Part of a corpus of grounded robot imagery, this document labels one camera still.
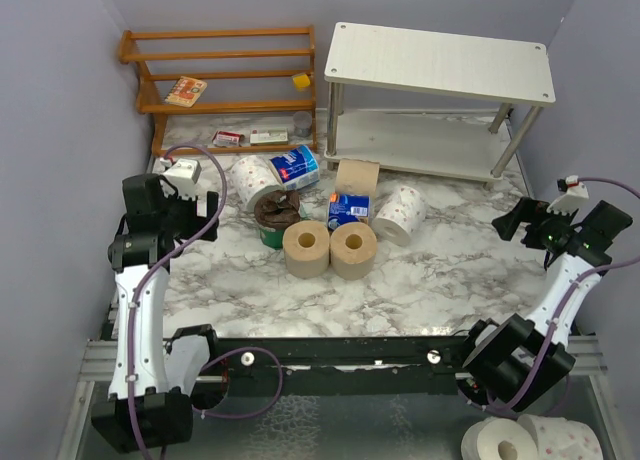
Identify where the white dotted roll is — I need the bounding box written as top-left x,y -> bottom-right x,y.
517,414 -> 604,460
230,155 -> 281,212
372,185 -> 427,246

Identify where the blue packaged roll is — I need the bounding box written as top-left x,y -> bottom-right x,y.
267,145 -> 320,191
327,192 -> 372,232

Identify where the brown roll back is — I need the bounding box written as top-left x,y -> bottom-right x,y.
335,159 -> 380,198

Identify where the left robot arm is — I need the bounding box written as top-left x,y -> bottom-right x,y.
91,173 -> 226,455

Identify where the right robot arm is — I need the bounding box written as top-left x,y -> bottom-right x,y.
459,194 -> 633,412

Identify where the white two-tier shelf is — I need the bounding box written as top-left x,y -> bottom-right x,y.
324,22 -> 556,184

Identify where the red white small box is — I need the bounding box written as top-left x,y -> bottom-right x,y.
213,130 -> 244,148

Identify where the green wrapped brown roll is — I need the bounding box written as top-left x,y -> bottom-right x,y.
254,190 -> 304,250

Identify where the white green flat box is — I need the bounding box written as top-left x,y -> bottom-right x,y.
249,128 -> 289,146

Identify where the orange booklet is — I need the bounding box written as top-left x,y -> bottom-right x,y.
164,76 -> 208,108

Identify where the grey small cup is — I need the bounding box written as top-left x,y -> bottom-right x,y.
292,111 -> 313,138

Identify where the yellow sponge block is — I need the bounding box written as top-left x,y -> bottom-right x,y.
291,73 -> 311,91

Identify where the white dotted roll bottom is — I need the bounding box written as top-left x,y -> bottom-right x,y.
517,414 -> 604,460

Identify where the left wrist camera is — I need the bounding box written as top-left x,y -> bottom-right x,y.
159,158 -> 201,200

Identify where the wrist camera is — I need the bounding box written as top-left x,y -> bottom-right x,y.
546,175 -> 589,216
159,158 -> 201,200

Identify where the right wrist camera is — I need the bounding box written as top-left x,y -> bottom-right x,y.
546,175 -> 589,216

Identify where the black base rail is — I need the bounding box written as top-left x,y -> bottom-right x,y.
195,332 -> 473,397

